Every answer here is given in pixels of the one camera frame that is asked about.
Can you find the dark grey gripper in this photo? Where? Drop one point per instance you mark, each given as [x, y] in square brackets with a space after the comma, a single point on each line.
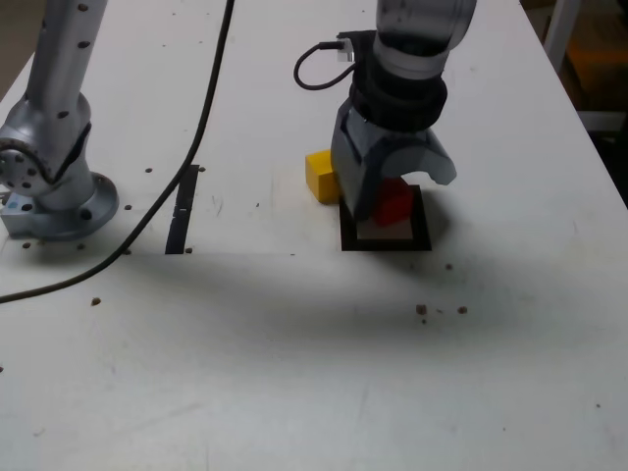
[392, 138]

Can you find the red cube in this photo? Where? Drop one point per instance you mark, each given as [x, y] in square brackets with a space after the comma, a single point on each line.
[392, 206]

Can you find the yellow cube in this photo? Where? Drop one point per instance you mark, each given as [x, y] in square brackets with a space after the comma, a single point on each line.
[319, 176]

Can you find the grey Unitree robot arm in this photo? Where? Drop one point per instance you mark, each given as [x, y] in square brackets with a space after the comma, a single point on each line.
[59, 122]

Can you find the black tape square outline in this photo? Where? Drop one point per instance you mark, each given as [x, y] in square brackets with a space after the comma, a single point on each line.
[387, 245]

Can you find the black tape strip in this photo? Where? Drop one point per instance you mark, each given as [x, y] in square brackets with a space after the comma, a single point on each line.
[177, 230]

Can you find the brown cardboard box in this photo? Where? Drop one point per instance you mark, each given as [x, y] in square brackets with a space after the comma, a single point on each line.
[598, 54]

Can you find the black gripper camera mount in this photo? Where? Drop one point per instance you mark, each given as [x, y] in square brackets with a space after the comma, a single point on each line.
[360, 41]

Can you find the white metal frame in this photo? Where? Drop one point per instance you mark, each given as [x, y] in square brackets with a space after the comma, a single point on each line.
[559, 29]

